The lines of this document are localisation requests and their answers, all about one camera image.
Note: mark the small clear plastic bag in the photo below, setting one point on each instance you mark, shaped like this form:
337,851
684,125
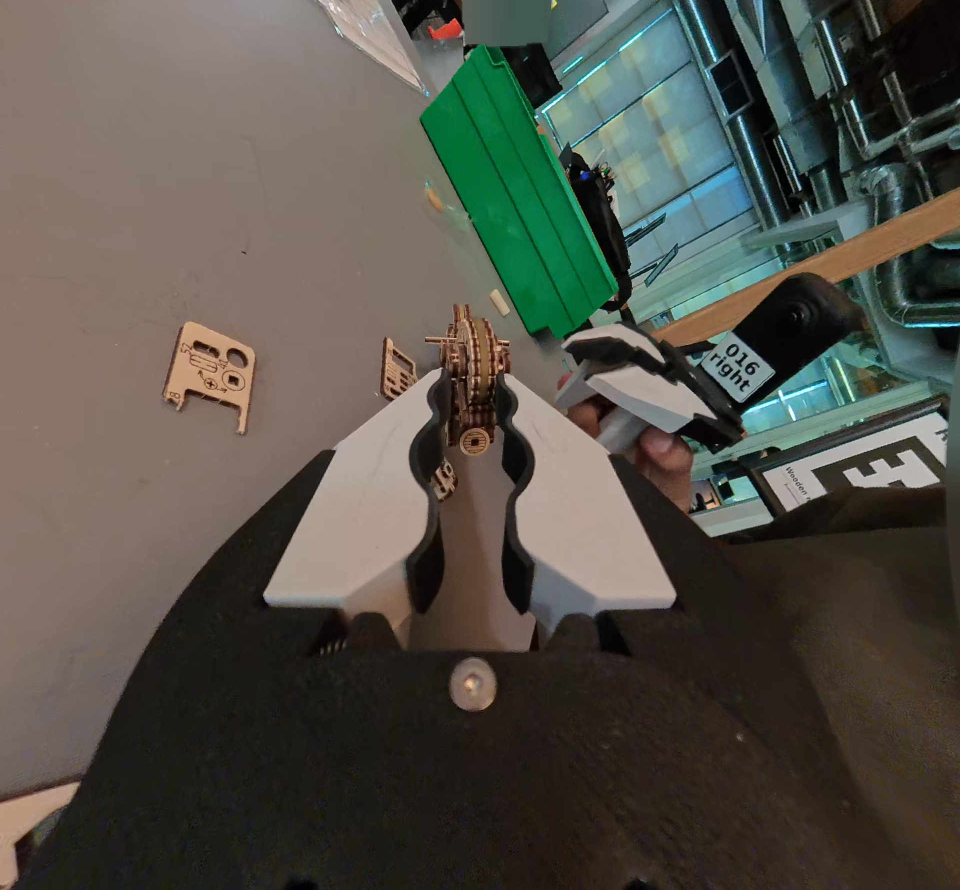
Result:
433,198

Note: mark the small white cylinder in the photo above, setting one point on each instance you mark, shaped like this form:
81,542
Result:
499,303

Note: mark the small wooden block assembly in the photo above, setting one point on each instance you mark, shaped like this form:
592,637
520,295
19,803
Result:
445,481

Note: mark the black backpack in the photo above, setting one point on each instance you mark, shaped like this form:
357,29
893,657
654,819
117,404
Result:
600,222

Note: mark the grey desk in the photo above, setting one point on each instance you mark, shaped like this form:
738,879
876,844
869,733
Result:
150,155

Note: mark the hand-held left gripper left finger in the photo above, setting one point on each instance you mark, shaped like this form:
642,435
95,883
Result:
360,507

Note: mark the person's clothing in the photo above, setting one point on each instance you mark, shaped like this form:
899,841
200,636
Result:
862,642

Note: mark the person's right hand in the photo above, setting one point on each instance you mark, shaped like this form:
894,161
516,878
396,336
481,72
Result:
667,459

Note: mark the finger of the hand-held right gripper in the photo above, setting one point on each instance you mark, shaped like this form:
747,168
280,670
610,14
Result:
615,342
637,395

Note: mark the black and white marker board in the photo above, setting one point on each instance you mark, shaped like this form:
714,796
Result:
885,466

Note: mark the orange object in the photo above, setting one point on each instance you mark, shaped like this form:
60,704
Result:
444,29

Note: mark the wooden piece with round holes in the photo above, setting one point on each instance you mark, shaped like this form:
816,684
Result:
180,380

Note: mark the green plastic bin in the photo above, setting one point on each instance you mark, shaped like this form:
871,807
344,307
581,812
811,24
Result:
510,177

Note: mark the wooden grid puzzle piece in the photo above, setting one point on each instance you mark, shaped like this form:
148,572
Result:
390,380

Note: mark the black laptop screen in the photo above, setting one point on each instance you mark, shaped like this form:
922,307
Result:
536,76

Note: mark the glossy instruction sheet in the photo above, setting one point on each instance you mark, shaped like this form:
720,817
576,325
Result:
352,5

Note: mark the pen holder with pens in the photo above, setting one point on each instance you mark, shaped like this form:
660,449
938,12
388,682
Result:
602,176

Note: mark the wooden track model assembly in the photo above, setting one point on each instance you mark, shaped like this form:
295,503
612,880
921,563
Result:
472,372

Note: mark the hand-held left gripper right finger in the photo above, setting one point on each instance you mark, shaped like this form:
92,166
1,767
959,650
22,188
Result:
592,522

